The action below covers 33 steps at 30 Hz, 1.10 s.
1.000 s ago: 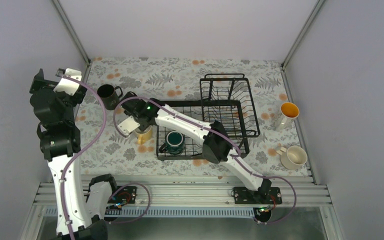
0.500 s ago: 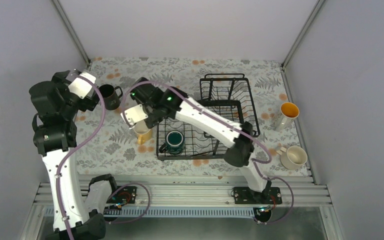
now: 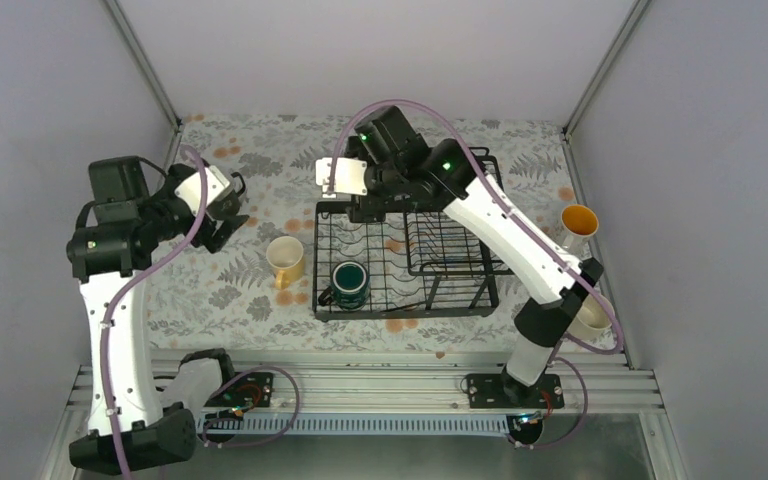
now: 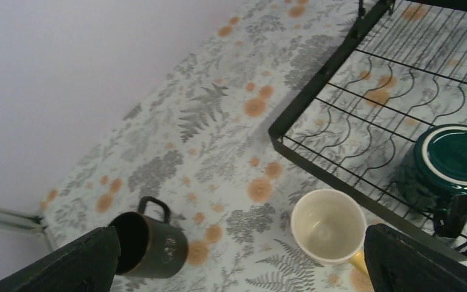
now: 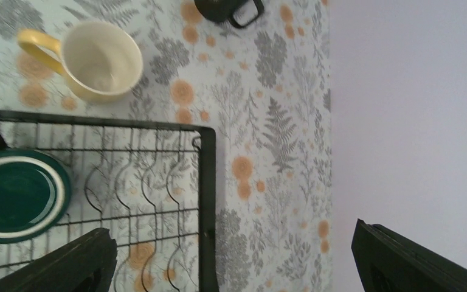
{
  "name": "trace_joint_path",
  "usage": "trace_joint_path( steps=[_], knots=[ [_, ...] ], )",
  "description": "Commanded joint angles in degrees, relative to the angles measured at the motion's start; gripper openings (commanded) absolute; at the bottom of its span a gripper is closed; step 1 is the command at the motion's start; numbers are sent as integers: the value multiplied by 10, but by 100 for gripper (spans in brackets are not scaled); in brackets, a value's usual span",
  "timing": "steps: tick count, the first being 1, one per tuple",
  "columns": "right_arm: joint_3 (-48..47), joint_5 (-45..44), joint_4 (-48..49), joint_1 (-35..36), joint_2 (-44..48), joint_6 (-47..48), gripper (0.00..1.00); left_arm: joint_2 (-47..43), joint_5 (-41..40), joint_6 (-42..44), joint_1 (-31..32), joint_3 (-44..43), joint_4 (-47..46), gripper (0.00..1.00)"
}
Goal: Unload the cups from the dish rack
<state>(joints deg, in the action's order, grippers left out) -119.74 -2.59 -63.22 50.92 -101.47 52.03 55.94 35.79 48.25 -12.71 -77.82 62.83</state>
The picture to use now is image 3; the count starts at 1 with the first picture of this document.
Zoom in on black wire dish rack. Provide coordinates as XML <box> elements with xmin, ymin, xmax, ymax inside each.
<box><xmin>312</xmin><ymin>161</ymin><xmax>511</xmax><ymax>322</ymax></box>

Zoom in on yellow mug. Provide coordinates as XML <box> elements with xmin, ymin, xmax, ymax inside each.
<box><xmin>266</xmin><ymin>236</ymin><xmax>305</xmax><ymax>290</ymax></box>

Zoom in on white mug orange interior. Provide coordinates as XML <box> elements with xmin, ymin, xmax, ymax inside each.
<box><xmin>559</xmin><ymin>204</ymin><xmax>600</xmax><ymax>255</ymax></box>

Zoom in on beige cream mug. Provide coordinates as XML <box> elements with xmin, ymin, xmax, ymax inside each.
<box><xmin>567</xmin><ymin>294</ymin><xmax>614</xmax><ymax>342</ymax></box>

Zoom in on black mug white rim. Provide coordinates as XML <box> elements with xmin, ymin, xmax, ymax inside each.
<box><xmin>211</xmin><ymin>171</ymin><xmax>246</xmax><ymax>221</ymax></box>

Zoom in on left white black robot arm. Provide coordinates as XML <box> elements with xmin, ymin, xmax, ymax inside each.
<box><xmin>67</xmin><ymin>156</ymin><xmax>247</xmax><ymax>476</ymax></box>

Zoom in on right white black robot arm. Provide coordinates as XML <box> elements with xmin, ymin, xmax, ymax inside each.
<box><xmin>320</xmin><ymin>100</ymin><xmax>604</xmax><ymax>407</ymax></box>

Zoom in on dark green mug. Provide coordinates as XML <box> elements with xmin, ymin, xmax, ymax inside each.
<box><xmin>317</xmin><ymin>260</ymin><xmax>370</xmax><ymax>311</ymax></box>

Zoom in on floral patterned tablecloth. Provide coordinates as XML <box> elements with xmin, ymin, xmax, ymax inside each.
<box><xmin>138</xmin><ymin>113</ymin><xmax>614</xmax><ymax>356</ymax></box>

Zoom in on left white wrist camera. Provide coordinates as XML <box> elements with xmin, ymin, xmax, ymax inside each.
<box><xmin>173</xmin><ymin>166</ymin><xmax>232</xmax><ymax>220</ymax></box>

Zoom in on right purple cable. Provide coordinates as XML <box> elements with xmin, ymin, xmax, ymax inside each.
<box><xmin>328</xmin><ymin>97</ymin><xmax>625</xmax><ymax>452</ymax></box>

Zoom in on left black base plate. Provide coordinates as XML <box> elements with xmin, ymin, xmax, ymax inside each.
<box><xmin>207</xmin><ymin>372</ymin><xmax>274</xmax><ymax>409</ymax></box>

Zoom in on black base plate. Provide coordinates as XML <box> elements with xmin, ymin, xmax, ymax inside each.
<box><xmin>207</xmin><ymin>372</ymin><xmax>274</xmax><ymax>409</ymax></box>
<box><xmin>460</xmin><ymin>373</ymin><xmax>565</xmax><ymax>409</ymax></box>

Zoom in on aluminium mounting rail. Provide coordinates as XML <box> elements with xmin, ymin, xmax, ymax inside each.
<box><xmin>65</xmin><ymin>362</ymin><xmax>665</xmax><ymax>415</ymax></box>

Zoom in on grey slotted cable duct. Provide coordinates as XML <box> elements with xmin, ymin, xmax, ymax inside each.
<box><xmin>208</xmin><ymin>413</ymin><xmax>509</xmax><ymax>437</ymax></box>

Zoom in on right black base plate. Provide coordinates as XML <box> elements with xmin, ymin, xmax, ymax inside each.
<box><xmin>460</xmin><ymin>373</ymin><xmax>565</xmax><ymax>409</ymax></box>

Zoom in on left aluminium frame post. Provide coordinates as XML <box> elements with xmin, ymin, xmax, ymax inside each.
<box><xmin>101</xmin><ymin>0</ymin><xmax>181</xmax><ymax>131</ymax></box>

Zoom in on aluminium frame post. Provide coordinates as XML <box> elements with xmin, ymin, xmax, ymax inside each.
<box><xmin>101</xmin><ymin>0</ymin><xmax>181</xmax><ymax>131</ymax></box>
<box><xmin>562</xmin><ymin>0</ymin><xmax>653</xmax><ymax>139</ymax></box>

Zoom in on right aluminium frame post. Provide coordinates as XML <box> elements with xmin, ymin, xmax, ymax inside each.
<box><xmin>562</xmin><ymin>0</ymin><xmax>653</xmax><ymax>139</ymax></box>

